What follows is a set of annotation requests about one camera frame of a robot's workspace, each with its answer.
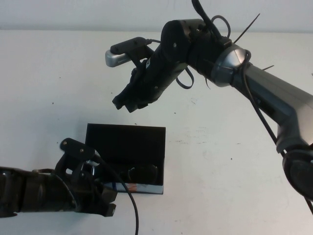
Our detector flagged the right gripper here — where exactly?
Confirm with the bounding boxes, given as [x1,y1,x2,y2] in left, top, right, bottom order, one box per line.
[112,47,188,114]

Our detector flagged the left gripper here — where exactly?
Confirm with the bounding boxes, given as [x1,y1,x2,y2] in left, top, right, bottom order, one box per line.
[70,168,117,218]

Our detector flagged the black glasses case printed side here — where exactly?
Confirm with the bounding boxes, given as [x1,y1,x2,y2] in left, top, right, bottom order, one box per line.
[85,123,167,195]

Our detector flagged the black frame glasses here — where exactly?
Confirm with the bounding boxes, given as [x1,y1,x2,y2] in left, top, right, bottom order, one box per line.
[121,164,159,184]

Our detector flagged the long black zip tie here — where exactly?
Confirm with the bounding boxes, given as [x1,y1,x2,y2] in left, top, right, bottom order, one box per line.
[233,13,261,45]

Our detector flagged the thin black left camera cable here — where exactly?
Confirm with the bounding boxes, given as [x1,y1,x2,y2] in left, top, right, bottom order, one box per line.
[92,153,140,235]

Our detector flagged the thin black camera cable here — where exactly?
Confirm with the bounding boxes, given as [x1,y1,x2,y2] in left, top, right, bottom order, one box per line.
[92,153,140,235]
[146,15,313,204]

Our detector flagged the right wrist camera black silver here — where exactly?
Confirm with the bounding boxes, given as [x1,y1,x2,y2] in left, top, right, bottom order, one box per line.
[105,36,147,68]

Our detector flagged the right black camera mount bracket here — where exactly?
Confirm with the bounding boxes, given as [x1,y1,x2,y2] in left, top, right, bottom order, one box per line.
[127,38,157,67]

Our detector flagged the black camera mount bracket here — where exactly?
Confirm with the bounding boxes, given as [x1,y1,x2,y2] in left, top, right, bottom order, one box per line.
[54,138,96,183]
[127,38,157,67]

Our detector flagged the dark gripper cable loop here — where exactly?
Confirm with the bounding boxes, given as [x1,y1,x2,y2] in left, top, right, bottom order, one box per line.
[176,66,196,91]

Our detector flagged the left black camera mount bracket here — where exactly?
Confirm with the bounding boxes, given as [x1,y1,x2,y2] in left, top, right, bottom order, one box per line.
[54,138,96,183]

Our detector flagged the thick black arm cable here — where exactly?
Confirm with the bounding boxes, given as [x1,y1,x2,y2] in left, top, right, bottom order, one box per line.
[191,0,222,35]

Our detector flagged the thin black right camera cable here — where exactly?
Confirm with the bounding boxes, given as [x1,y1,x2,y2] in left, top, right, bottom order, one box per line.
[146,15,313,204]

